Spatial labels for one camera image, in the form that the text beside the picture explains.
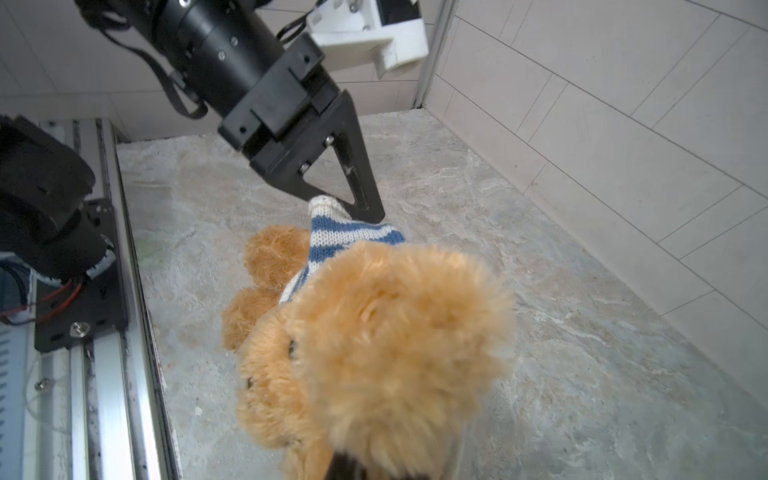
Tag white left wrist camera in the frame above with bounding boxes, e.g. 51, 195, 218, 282
306, 0, 429, 80

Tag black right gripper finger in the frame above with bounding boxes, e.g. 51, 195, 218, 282
324, 453, 368, 480

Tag white ventilation grille strip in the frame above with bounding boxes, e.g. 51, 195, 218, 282
1, 325, 27, 479

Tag blue white striped knit sweater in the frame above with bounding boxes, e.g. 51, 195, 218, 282
279, 195, 405, 304

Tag tan plush teddy bear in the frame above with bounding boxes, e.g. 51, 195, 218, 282
222, 225, 514, 479

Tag aluminium left corner post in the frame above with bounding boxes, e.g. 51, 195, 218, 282
412, 0, 458, 109

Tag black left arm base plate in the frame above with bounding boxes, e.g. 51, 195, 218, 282
34, 199, 128, 353

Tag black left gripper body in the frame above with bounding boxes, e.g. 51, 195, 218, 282
74, 0, 342, 168

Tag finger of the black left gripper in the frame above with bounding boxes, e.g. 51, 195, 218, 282
249, 91, 385, 223

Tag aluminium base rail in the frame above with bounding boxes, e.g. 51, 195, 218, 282
18, 118, 180, 479

